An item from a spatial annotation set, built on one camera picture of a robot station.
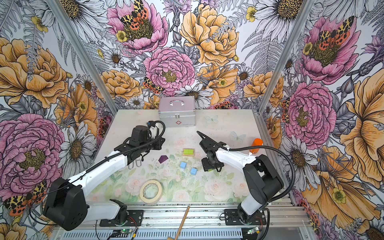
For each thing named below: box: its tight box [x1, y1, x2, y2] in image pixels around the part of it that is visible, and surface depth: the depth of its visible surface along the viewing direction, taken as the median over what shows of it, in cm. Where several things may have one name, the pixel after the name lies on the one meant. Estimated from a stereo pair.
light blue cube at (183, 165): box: [180, 161, 187, 169], surface depth 93 cm
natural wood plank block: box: [182, 148, 196, 157], surface depth 98 cm
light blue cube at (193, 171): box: [190, 167, 198, 176], surface depth 90 cm
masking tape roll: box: [139, 179, 163, 205], surface depth 81 cm
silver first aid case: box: [158, 96, 196, 128], surface depth 107 cm
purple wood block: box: [158, 155, 169, 164], surface depth 96 cm
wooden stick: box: [175, 205, 190, 240], surface depth 75 cm
